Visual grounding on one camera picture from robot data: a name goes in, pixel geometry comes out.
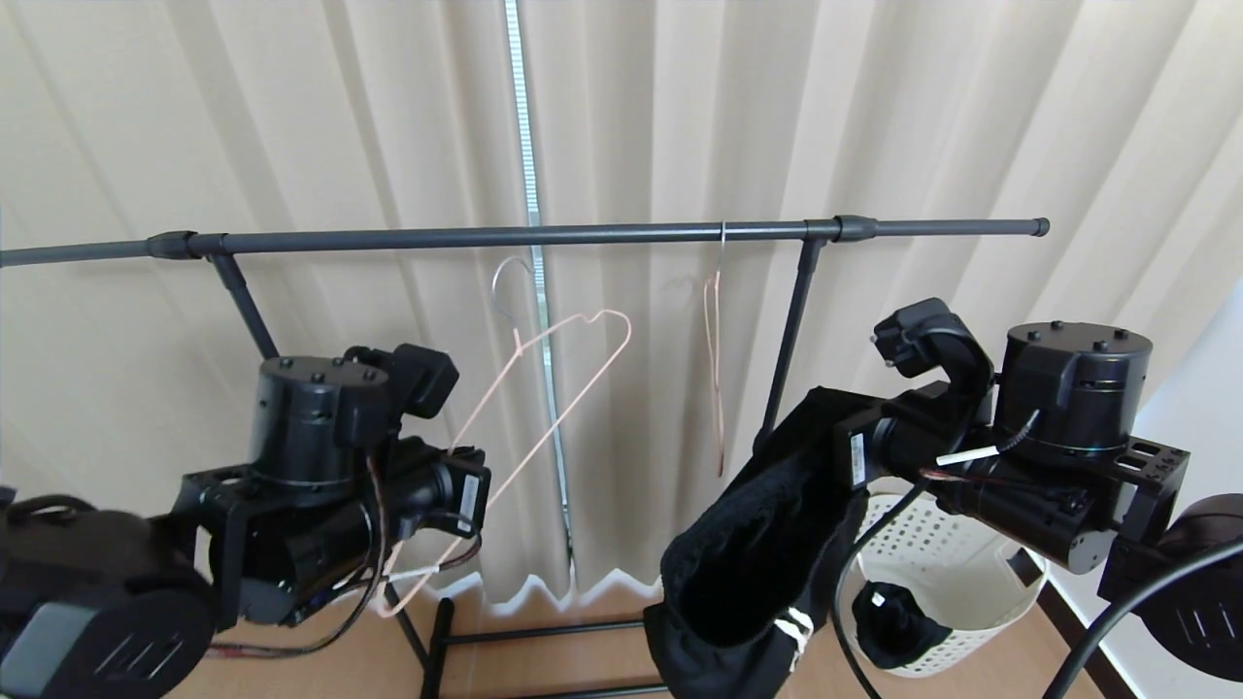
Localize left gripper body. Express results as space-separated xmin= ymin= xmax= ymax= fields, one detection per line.
xmin=386 ymin=437 xmax=492 ymax=540

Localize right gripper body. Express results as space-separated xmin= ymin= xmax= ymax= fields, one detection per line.
xmin=835 ymin=396 xmax=999 ymax=498

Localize black shorts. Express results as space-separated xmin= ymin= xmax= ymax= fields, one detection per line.
xmin=644 ymin=386 xmax=885 ymax=699

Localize pink clothes hanger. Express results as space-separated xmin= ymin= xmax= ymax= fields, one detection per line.
xmin=374 ymin=254 xmax=634 ymax=619
xmin=703 ymin=223 xmax=729 ymax=479

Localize white laundry basket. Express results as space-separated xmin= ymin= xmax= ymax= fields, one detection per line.
xmin=837 ymin=490 xmax=1048 ymax=679

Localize black clothes rack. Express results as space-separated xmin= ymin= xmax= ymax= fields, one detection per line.
xmin=0 ymin=216 xmax=1052 ymax=699

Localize black garment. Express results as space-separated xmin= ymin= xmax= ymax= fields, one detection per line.
xmin=853 ymin=581 xmax=953 ymax=671

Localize beige curtain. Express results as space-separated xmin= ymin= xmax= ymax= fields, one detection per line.
xmin=0 ymin=0 xmax=1243 ymax=608

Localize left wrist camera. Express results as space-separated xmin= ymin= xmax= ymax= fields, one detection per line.
xmin=345 ymin=343 xmax=460 ymax=420

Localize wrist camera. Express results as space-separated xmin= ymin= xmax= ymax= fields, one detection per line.
xmin=871 ymin=297 xmax=996 ymax=428
xmin=345 ymin=343 xmax=460 ymax=420

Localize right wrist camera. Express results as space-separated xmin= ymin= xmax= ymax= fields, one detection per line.
xmin=871 ymin=297 xmax=996 ymax=428

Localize black cable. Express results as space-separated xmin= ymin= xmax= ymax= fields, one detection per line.
xmin=1041 ymin=539 xmax=1243 ymax=699
xmin=830 ymin=481 xmax=933 ymax=699

